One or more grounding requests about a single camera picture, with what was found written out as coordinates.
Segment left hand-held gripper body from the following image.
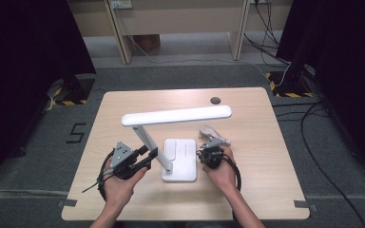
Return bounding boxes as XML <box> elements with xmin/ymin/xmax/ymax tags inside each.
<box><xmin>110</xmin><ymin>141</ymin><xmax>147</xmax><ymax>181</ymax></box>

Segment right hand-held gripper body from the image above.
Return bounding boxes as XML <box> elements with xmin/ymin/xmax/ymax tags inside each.
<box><xmin>196</xmin><ymin>136</ymin><xmax>231</xmax><ymax>170</ymax></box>

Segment beige cloth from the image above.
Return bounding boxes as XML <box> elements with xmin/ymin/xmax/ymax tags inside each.
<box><xmin>199</xmin><ymin>123</ymin><xmax>232</xmax><ymax>146</ymax></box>

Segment white desk lamp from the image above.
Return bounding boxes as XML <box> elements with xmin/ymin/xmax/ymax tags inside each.
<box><xmin>121</xmin><ymin>104</ymin><xmax>233</xmax><ymax>183</ymax></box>

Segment person's right hand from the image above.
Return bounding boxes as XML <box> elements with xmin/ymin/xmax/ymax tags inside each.
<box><xmin>202</xmin><ymin>146</ymin><xmax>238</xmax><ymax>196</ymax></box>

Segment person's left hand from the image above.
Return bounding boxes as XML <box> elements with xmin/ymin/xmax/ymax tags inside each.
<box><xmin>103</xmin><ymin>159</ymin><xmax>148</xmax><ymax>211</ymax></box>

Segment stand base with hazard tape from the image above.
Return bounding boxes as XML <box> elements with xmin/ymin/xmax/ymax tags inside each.
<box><xmin>264</xmin><ymin>70</ymin><xmax>315</xmax><ymax>99</ymax></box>
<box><xmin>46</xmin><ymin>74</ymin><xmax>96</xmax><ymax>107</ymax></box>

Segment brown cardboard box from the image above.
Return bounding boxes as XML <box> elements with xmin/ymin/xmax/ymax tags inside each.
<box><xmin>132</xmin><ymin>33</ymin><xmax>162</xmax><ymax>53</ymax></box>

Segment dark curtain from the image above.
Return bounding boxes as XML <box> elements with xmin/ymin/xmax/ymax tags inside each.
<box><xmin>0</xmin><ymin>0</ymin><xmax>96</xmax><ymax>191</ymax></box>
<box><xmin>275</xmin><ymin>0</ymin><xmax>365</xmax><ymax>188</ymax></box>

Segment beige office desk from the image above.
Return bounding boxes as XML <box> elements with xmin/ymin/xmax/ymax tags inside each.
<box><xmin>66</xmin><ymin>0</ymin><xmax>294</xmax><ymax>66</ymax></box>

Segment white power socket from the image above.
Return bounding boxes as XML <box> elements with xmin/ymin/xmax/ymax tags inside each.
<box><xmin>109</xmin><ymin>0</ymin><xmax>133</xmax><ymax>10</ymax></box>

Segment right hand-held gripper black cable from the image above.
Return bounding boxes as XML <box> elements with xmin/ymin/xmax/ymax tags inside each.
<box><xmin>221</xmin><ymin>154</ymin><xmax>242</xmax><ymax>193</ymax></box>

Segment white floor cable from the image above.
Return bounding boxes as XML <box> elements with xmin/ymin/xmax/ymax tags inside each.
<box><xmin>117</xmin><ymin>8</ymin><xmax>292</xmax><ymax>88</ymax></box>

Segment long black floor cable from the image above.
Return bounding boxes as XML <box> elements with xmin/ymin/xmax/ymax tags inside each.
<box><xmin>299</xmin><ymin>101</ymin><xmax>365</xmax><ymax>228</ymax></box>

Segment hanging black cable bundle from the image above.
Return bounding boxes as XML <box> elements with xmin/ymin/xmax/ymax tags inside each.
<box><xmin>254</xmin><ymin>0</ymin><xmax>281</xmax><ymax>69</ymax></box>

